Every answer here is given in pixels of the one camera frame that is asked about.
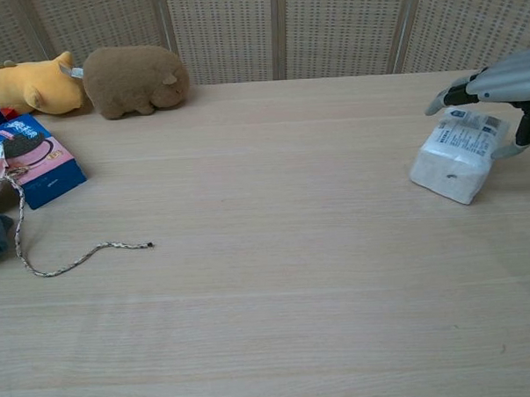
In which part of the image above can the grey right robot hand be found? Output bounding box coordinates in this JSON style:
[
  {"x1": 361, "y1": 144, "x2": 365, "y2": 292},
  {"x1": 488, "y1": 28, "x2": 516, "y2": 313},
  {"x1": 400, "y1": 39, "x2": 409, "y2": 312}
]
[{"x1": 421, "y1": 48, "x2": 530, "y2": 164}]

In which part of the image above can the white tissue pack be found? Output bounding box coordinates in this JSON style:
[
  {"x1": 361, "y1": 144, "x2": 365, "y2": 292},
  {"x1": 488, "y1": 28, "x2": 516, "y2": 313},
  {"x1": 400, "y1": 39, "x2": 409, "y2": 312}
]
[{"x1": 406, "y1": 104, "x2": 515, "y2": 209}]

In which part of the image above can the woven bamboo folding screen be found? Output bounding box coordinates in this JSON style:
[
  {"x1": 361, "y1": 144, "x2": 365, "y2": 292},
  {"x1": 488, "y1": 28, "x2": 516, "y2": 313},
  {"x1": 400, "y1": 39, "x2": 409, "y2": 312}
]
[{"x1": 0, "y1": 0, "x2": 530, "y2": 96}]

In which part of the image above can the brown capybara plush toy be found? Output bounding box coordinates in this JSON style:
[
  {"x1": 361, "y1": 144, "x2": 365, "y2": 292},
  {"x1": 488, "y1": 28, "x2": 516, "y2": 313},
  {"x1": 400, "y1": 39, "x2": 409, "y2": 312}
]
[{"x1": 80, "y1": 43, "x2": 192, "y2": 122}]

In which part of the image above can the grey plush toy tag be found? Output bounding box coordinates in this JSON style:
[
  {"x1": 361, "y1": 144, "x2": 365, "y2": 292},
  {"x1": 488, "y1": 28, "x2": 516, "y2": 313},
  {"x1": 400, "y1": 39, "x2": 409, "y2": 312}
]
[{"x1": 58, "y1": 61, "x2": 85, "y2": 82}]

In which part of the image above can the blue cookie box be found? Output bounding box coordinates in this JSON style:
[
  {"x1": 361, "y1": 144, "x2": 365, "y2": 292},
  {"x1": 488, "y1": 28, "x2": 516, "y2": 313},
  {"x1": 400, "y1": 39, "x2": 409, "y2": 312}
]
[{"x1": 0, "y1": 110, "x2": 91, "y2": 213}]

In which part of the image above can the yellow plush toy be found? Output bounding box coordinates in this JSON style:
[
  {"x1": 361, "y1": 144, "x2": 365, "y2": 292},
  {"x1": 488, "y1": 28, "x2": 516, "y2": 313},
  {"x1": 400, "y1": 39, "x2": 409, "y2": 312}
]
[{"x1": 0, "y1": 50, "x2": 89, "y2": 119}]

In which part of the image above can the braided beige rope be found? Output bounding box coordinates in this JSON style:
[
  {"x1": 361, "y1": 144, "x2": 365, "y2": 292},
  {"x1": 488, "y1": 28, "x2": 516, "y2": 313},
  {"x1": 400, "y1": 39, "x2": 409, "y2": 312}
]
[{"x1": 0, "y1": 161, "x2": 157, "y2": 281}]

